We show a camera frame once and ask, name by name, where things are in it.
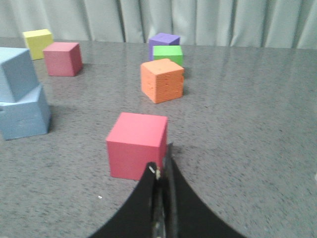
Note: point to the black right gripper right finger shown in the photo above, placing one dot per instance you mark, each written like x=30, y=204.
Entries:
x=185, y=214

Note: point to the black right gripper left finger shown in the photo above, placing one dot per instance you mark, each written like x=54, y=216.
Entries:
x=135, y=217

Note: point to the red foam cube right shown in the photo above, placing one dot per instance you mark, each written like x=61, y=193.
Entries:
x=134, y=141

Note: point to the red foam cube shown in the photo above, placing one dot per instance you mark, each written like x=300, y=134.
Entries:
x=134, y=141
x=63, y=59

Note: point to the damaged orange foam cube right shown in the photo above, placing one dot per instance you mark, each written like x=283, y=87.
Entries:
x=162, y=80

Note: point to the notched light blue foam cube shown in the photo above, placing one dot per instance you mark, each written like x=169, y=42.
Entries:
x=28, y=117

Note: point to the green foam cube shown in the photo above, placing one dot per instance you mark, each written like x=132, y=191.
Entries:
x=172, y=52

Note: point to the purple foam cube right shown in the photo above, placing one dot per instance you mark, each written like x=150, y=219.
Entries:
x=162, y=39

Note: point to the red foam cube centre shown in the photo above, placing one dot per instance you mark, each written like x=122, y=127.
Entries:
x=63, y=59

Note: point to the yellow foam cube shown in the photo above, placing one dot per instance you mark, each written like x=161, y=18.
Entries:
x=36, y=41

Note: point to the white curtain backdrop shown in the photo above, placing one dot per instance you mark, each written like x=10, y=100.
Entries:
x=239, y=23

